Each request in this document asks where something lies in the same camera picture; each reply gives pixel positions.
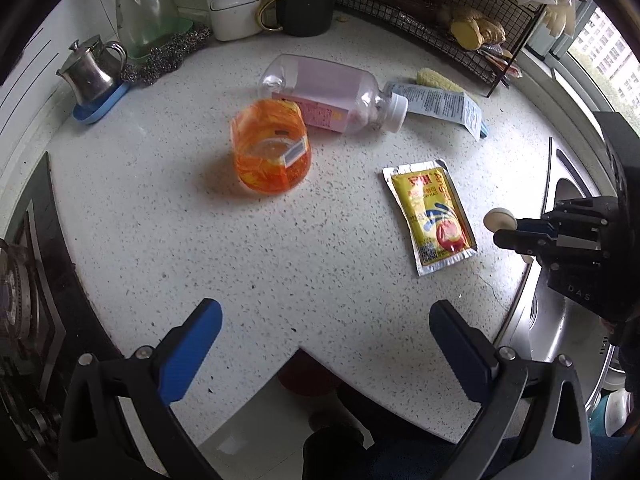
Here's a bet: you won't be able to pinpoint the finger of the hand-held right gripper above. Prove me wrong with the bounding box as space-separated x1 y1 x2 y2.
492 230 608 267
515 199 608 237

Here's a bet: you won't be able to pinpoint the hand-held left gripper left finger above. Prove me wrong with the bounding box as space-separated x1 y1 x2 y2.
59 297 224 480

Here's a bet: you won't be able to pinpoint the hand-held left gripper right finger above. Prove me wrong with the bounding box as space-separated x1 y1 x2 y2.
428 299 593 480

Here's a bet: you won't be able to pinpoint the small cream round lid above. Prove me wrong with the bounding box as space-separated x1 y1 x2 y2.
483 208 517 233

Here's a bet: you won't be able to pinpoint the yellow sauce packet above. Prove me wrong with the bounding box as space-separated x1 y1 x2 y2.
382 158 478 277

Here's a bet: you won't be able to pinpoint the red plastic basin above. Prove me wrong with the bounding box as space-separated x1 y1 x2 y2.
277 350 346 398

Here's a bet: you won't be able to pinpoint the grey printed packet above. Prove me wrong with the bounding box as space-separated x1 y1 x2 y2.
385 79 488 140

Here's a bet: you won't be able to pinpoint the yellow bristle scrubbing brush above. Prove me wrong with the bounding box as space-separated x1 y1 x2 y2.
416 67 491 140

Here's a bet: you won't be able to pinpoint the orange plastic cup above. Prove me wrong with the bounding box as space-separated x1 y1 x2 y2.
230 99 312 195

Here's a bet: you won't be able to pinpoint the clear plastic bottle pink label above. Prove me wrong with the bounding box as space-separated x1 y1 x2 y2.
257 54 410 135

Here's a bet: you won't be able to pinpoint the steel sink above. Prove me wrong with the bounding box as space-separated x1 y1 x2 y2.
502 137 640 441

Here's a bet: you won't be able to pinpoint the person's right leg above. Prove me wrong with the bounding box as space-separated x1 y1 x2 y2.
367 435 506 480

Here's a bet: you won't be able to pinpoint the white bowl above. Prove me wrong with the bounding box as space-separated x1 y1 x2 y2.
597 387 633 436

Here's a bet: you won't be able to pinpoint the gas stove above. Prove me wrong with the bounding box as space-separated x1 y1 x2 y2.
0 152 121 480

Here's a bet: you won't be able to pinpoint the small seasoning sachets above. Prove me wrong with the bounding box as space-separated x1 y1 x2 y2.
477 42 523 78

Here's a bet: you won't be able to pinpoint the window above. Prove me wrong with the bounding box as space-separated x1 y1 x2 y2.
520 0 640 131

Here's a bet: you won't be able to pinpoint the ginger root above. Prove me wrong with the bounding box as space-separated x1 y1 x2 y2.
450 7 507 51

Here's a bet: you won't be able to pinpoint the cream rubber gloves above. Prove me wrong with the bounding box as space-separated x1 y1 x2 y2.
542 0 578 38

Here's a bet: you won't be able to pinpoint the blue dish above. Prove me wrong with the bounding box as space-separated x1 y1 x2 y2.
71 81 132 126

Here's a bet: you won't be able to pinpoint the steel mesh scourer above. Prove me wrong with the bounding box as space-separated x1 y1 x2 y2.
121 25 213 86

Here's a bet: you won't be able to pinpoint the steel teapot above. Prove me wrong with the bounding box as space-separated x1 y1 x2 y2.
56 35 128 106

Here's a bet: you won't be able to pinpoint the white lidded jar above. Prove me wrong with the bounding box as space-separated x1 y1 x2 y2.
210 0 263 42

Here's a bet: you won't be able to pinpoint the tall glass bottle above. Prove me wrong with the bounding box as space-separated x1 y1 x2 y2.
114 0 193 58

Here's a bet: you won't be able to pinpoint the black wire rack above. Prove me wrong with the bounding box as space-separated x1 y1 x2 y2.
335 0 556 98

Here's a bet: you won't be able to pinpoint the dark mug gold handle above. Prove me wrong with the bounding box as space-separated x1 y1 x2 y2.
257 0 337 38

